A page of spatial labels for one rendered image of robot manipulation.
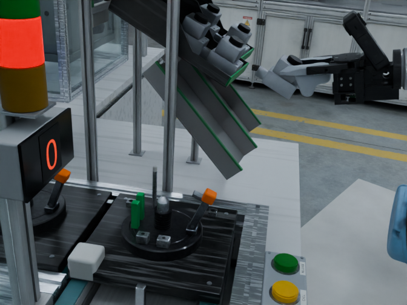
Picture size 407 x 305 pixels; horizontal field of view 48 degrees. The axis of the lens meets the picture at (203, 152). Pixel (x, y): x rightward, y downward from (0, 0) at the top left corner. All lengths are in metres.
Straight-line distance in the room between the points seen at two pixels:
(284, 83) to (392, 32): 3.87
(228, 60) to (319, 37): 3.87
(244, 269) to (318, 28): 4.10
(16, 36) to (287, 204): 0.82
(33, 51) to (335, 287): 0.69
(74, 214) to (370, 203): 0.74
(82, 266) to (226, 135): 0.48
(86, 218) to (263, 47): 4.14
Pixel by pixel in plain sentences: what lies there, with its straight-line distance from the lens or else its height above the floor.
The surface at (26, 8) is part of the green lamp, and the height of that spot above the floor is 1.37.
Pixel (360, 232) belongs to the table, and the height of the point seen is 0.86.
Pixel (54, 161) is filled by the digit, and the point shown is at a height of 1.19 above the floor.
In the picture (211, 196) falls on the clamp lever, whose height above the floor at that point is 1.07.
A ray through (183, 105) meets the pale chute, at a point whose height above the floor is 1.13.
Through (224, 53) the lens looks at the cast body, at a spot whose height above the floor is 1.24.
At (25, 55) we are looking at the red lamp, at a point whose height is 1.32.
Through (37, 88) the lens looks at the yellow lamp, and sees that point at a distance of 0.54.
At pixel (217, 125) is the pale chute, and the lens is 1.06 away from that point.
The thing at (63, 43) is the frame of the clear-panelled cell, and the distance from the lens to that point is 1.71.
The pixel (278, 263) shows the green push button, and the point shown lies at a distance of 0.78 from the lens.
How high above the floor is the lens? 1.45
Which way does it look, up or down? 25 degrees down
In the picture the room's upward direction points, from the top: 4 degrees clockwise
